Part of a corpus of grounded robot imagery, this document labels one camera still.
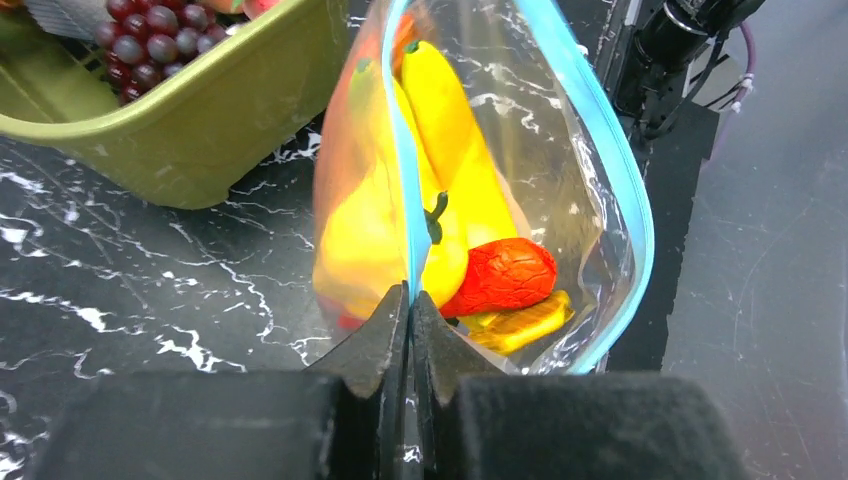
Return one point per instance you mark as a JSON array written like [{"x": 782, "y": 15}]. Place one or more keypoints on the olive green plastic bin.
[{"x": 185, "y": 143}]

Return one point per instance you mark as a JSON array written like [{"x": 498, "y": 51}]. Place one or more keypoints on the yellow banana toy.
[{"x": 454, "y": 143}]

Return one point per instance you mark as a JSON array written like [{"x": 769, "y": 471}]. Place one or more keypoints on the red chili toy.
[{"x": 505, "y": 274}]

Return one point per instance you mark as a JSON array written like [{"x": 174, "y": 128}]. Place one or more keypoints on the clear zip top bag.
[{"x": 567, "y": 171}]

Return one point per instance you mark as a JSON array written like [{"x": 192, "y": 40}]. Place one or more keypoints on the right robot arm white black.
[{"x": 660, "y": 52}]

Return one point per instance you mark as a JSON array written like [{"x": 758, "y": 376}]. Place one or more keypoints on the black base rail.
[{"x": 671, "y": 168}]

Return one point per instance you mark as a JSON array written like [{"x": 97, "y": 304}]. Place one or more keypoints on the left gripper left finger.
[{"x": 340, "y": 418}]

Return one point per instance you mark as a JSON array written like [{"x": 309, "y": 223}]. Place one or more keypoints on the yellow bell pepper toy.
[{"x": 352, "y": 292}]

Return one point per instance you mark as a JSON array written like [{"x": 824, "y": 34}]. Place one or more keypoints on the grey fish toy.
[{"x": 75, "y": 19}]

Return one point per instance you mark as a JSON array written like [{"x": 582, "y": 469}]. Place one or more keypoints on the peach toy with leaf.
[{"x": 255, "y": 8}]

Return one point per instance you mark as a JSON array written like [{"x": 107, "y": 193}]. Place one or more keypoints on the purple grape bunch toy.
[{"x": 147, "y": 42}]

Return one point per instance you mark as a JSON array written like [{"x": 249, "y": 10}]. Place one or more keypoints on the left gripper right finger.
[{"x": 477, "y": 422}]

